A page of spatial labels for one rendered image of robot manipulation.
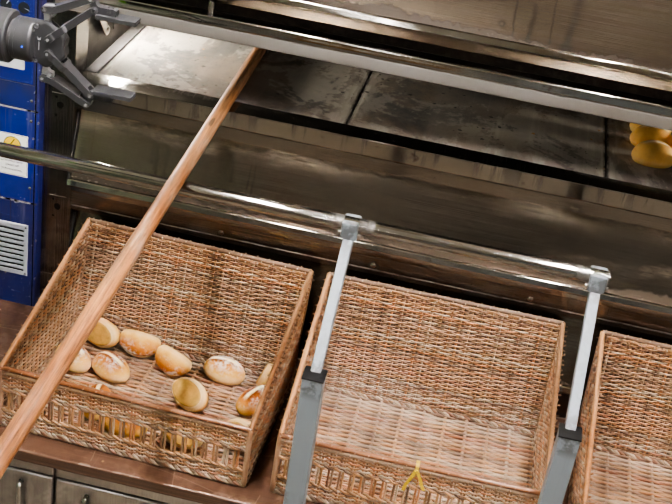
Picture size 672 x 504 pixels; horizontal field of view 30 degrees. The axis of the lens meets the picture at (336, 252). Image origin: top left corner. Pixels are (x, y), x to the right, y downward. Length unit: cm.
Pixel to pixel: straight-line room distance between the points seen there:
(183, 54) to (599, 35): 102
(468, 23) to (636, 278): 68
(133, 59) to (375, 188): 66
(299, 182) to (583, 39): 71
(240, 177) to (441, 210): 46
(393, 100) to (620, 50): 61
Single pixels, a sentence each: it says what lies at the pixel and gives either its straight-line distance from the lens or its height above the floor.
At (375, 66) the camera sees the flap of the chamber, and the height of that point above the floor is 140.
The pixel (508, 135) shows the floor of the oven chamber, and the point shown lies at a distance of 289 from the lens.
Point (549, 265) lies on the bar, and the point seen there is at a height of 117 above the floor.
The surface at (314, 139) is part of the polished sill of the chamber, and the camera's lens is 276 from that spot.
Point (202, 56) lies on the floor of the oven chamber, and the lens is 307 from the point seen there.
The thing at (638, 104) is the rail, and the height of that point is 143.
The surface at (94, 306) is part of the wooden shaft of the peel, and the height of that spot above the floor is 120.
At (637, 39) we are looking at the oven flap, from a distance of 262.
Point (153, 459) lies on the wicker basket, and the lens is 267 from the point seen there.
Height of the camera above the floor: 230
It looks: 29 degrees down
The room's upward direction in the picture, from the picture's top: 9 degrees clockwise
